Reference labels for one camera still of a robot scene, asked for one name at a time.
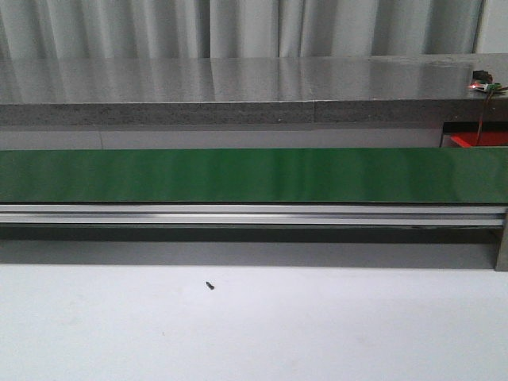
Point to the grey stone counter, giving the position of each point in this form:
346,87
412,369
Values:
346,89

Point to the red plastic tray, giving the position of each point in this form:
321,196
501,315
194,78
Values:
468,140

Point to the green conveyor belt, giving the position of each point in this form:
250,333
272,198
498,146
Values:
273,175

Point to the small green circuit board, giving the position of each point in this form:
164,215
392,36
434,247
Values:
483,81

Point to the grey curtain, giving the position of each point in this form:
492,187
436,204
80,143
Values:
249,29

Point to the aluminium conveyor frame rail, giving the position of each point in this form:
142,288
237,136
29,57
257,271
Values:
252,222

